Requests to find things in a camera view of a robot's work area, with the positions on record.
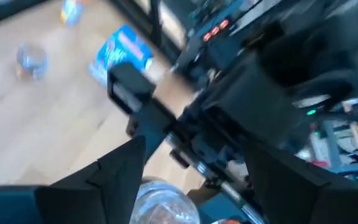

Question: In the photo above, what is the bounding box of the small orange-lid jar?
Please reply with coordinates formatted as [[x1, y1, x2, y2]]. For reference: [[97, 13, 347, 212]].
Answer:
[[60, 0, 86, 26]]

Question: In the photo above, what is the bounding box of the small clear glass jar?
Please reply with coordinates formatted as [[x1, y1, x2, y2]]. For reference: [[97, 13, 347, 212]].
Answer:
[[15, 42, 49, 81]]

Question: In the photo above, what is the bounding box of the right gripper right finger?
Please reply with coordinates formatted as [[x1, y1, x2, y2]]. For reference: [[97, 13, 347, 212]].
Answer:
[[244, 142, 358, 224]]

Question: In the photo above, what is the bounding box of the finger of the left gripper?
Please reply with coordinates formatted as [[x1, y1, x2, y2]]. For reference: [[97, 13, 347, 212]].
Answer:
[[127, 107, 172, 162]]

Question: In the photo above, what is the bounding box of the blue Rice Krispies box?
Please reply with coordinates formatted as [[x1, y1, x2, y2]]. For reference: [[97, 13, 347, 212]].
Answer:
[[88, 24, 154, 86]]

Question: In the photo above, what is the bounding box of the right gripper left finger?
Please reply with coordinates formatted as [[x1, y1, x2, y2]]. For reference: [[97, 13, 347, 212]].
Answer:
[[34, 136, 147, 224]]

